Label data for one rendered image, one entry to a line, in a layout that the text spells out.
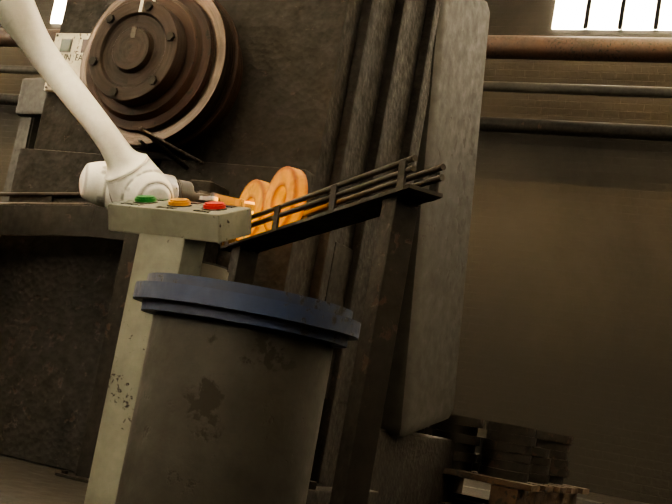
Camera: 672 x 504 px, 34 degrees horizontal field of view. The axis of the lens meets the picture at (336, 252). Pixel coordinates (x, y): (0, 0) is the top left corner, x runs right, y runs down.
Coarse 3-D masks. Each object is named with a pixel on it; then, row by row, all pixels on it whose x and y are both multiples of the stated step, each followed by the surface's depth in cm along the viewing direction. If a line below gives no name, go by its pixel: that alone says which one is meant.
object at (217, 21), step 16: (208, 0) 296; (208, 16) 295; (224, 16) 300; (224, 32) 291; (224, 48) 290; (224, 64) 290; (208, 80) 290; (224, 80) 293; (208, 96) 289; (192, 112) 291; (208, 112) 294; (160, 128) 294; (176, 128) 292; (192, 128) 295
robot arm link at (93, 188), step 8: (88, 168) 240; (96, 168) 240; (104, 168) 240; (80, 176) 243; (88, 176) 239; (96, 176) 239; (104, 176) 239; (80, 184) 242; (88, 184) 239; (96, 184) 239; (104, 184) 239; (80, 192) 242; (88, 192) 240; (96, 192) 239; (104, 192) 240; (88, 200) 242; (96, 200) 241; (104, 200) 241
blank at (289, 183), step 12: (288, 168) 247; (276, 180) 251; (288, 180) 245; (300, 180) 243; (276, 192) 250; (288, 192) 244; (300, 192) 242; (264, 204) 254; (276, 204) 251; (300, 204) 242; (264, 216) 252; (288, 216) 242; (300, 216) 243
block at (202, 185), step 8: (200, 184) 284; (208, 184) 283; (216, 184) 285; (208, 192) 283; (216, 192) 285; (224, 192) 289; (208, 248) 284; (216, 248) 288; (208, 256) 285; (216, 256) 288
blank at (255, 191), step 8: (248, 184) 264; (256, 184) 260; (264, 184) 258; (248, 192) 263; (256, 192) 259; (264, 192) 256; (248, 200) 263; (256, 200) 258; (256, 208) 257; (256, 232) 256
